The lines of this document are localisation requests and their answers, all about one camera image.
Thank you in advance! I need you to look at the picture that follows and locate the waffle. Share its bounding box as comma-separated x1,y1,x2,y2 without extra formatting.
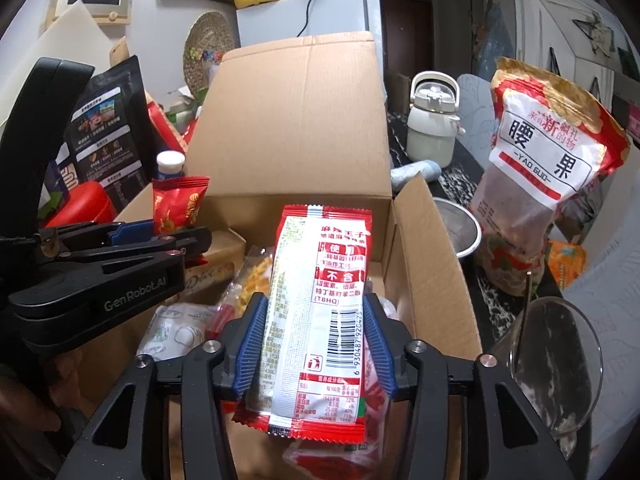
220,246,273,318

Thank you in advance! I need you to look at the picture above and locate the long red white packet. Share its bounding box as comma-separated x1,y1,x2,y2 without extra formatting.
233,205,372,444

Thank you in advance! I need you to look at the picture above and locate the white patterned bread packet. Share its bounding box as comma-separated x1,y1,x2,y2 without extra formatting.
136,302,217,361

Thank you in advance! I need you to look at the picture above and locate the red gold snack packet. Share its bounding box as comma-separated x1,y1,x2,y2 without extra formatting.
205,304,236,340

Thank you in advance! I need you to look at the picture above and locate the pink cone snack packet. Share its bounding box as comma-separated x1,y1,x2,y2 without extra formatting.
283,344,390,480

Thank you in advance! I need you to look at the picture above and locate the gold chocolate box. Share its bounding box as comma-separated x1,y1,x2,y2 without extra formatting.
182,230,246,297

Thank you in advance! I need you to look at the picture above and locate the person's left hand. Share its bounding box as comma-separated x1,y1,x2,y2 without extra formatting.
1,349,82,431

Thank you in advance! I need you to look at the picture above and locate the white kettle bottle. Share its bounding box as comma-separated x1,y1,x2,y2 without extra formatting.
406,70,465,168

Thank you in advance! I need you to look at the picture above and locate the small red candy packet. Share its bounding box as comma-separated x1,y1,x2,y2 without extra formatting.
152,177,209,235

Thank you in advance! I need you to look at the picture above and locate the open cardboard box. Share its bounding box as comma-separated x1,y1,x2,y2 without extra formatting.
79,30,484,480

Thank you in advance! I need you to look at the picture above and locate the woven round fan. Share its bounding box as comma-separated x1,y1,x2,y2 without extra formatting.
182,11,238,98

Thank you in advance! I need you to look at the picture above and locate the white mini fridge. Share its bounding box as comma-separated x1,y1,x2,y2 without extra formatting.
236,0,384,75

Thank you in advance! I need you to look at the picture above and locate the glass mug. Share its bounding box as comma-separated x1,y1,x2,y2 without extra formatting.
491,296,603,458

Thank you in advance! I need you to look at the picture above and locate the black stand-up pouch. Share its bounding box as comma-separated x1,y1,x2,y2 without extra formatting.
55,55,156,211

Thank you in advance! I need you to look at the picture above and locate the blue white tube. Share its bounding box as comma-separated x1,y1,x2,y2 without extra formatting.
155,150,186,180

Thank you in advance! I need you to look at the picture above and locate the large cashew nut bag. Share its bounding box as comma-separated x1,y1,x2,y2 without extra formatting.
470,58,630,296

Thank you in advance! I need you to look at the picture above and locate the red canister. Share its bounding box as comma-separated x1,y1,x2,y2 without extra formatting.
44,181,117,228

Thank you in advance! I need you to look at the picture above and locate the dark brown door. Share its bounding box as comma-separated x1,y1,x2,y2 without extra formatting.
380,0,435,78

